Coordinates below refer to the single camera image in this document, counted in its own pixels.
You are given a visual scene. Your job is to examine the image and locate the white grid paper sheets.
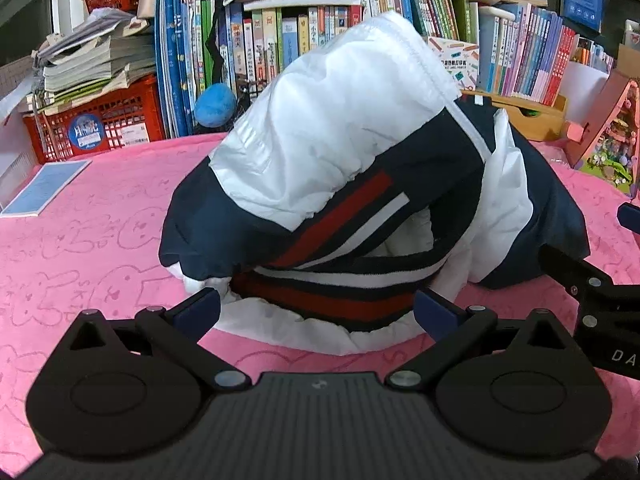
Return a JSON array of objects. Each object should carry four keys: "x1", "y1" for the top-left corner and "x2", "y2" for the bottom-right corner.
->
[{"x1": 0, "y1": 52, "x2": 40, "y2": 206}]

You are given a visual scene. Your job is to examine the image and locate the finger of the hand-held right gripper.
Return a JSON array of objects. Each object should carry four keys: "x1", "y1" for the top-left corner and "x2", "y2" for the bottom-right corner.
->
[
  {"x1": 537, "y1": 245, "x2": 616, "y2": 306},
  {"x1": 616, "y1": 202, "x2": 640, "y2": 236}
]

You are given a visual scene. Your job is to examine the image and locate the red plastic crate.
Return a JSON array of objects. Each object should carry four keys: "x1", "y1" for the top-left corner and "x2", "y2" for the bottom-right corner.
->
[{"x1": 22, "y1": 74, "x2": 166, "y2": 165}]

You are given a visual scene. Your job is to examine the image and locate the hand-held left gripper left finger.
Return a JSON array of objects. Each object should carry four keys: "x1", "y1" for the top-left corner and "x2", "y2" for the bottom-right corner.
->
[{"x1": 65, "y1": 287, "x2": 251, "y2": 394}]

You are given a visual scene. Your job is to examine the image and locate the brown cardboard box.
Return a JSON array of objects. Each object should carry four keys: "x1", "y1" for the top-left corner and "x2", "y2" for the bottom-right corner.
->
[{"x1": 617, "y1": 42, "x2": 640, "y2": 82}]

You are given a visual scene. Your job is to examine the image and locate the pink toy house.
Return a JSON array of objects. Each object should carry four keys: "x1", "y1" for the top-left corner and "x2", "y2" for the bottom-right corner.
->
[{"x1": 567, "y1": 67, "x2": 640, "y2": 196}]

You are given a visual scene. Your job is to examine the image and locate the stack of paper workbooks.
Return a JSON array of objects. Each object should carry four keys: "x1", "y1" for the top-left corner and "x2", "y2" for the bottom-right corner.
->
[{"x1": 32, "y1": 7, "x2": 157, "y2": 106}]

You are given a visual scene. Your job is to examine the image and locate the light blue booklet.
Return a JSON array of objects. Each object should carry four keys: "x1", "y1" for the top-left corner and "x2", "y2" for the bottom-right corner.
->
[{"x1": 0, "y1": 160, "x2": 93, "y2": 217}]

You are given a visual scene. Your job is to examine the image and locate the navy white striped jacket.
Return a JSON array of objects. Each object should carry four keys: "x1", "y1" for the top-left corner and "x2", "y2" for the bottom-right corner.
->
[{"x1": 159, "y1": 10, "x2": 591, "y2": 356}]

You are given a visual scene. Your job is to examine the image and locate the pink rabbit-print blanket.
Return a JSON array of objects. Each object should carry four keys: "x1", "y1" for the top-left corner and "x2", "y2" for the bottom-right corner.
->
[{"x1": 0, "y1": 132, "x2": 640, "y2": 480}]

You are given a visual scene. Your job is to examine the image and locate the row of small books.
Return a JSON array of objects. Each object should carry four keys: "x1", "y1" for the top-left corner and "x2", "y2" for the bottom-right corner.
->
[{"x1": 352, "y1": 0, "x2": 616, "y2": 107}]

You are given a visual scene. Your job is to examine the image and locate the blue plush ball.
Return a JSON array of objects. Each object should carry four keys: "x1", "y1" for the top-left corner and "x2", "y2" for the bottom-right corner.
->
[{"x1": 194, "y1": 83, "x2": 237, "y2": 128}]

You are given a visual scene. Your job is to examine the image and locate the wooden drawer organizer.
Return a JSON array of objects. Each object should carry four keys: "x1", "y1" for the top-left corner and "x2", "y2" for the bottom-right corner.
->
[{"x1": 460, "y1": 87, "x2": 568, "y2": 142}]

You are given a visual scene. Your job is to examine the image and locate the white printed cardboard box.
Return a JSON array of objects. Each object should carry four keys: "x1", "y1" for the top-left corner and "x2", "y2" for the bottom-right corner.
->
[{"x1": 427, "y1": 36, "x2": 481, "y2": 92}]

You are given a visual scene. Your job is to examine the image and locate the black bag strap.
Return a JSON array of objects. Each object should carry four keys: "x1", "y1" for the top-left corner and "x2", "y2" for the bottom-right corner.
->
[{"x1": 205, "y1": 0, "x2": 242, "y2": 86}]

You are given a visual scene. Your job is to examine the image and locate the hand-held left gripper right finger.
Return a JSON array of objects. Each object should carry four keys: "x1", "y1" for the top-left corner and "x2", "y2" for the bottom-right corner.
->
[{"x1": 386, "y1": 287, "x2": 576, "y2": 394}]

